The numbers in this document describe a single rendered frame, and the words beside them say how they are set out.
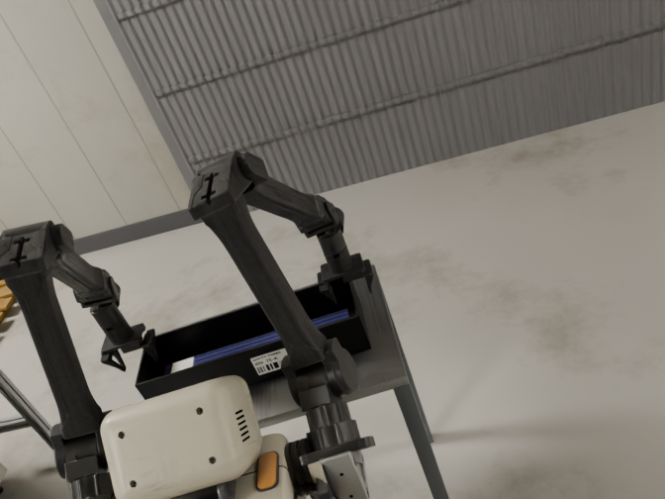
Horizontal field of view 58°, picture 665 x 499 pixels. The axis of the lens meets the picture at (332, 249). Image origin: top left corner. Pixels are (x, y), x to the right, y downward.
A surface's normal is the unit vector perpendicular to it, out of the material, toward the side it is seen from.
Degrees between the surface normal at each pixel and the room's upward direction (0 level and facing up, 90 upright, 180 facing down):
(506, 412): 0
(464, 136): 90
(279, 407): 0
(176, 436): 48
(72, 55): 90
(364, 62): 90
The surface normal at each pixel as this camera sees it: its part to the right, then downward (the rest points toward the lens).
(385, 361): -0.29, -0.78
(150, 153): -0.01, 0.58
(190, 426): -0.12, -0.12
